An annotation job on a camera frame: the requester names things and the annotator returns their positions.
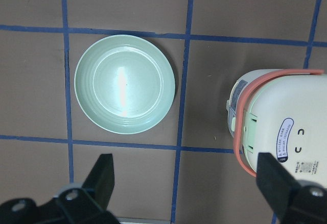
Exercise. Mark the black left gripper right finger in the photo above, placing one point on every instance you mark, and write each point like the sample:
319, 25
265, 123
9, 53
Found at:
292, 200

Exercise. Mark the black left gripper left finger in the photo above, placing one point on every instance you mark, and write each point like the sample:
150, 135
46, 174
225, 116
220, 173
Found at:
88, 203

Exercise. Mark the green plate near left arm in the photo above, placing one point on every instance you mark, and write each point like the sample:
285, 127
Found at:
124, 84

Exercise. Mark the white rice cooker orange handle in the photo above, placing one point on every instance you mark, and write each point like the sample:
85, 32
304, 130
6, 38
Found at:
281, 112

